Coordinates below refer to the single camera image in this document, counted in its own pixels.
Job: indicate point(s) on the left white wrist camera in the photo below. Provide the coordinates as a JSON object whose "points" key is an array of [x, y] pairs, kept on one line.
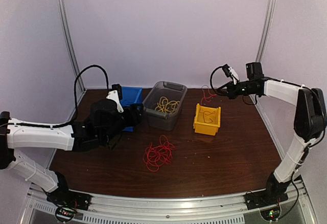
{"points": [[115, 94]]}

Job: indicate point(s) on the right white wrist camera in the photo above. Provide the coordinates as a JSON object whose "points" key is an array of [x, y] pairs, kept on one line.
{"points": [[231, 73]]}

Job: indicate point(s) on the yellow plastic bin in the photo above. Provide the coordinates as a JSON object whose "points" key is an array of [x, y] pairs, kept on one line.
{"points": [[207, 120]]}

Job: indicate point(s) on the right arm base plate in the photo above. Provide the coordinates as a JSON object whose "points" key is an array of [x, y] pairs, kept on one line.
{"points": [[259, 199]]}

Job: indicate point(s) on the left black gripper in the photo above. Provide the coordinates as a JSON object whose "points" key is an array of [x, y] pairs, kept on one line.
{"points": [[134, 116]]}

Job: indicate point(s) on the grey transparent plastic tub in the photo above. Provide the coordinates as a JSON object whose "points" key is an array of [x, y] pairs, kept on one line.
{"points": [[163, 104]]}

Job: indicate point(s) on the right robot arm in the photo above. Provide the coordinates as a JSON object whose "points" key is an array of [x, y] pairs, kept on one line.
{"points": [[309, 121]]}

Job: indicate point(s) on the aluminium front rail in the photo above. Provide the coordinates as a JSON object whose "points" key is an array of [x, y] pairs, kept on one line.
{"points": [[230, 208]]}

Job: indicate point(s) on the right aluminium frame post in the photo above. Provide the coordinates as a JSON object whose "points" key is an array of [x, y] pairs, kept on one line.
{"points": [[270, 9]]}

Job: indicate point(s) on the blue plastic bin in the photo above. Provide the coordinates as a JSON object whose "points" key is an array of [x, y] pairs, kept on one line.
{"points": [[131, 95]]}

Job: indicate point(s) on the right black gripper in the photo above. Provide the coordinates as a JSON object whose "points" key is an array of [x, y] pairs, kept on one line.
{"points": [[231, 93]]}

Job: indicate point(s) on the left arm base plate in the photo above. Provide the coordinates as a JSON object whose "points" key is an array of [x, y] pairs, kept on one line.
{"points": [[73, 200]]}

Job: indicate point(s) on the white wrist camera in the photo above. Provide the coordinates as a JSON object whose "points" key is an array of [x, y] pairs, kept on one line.
{"points": [[231, 73], [115, 94]]}

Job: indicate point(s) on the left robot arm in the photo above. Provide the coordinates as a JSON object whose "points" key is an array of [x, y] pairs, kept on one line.
{"points": [[106, 120]]}

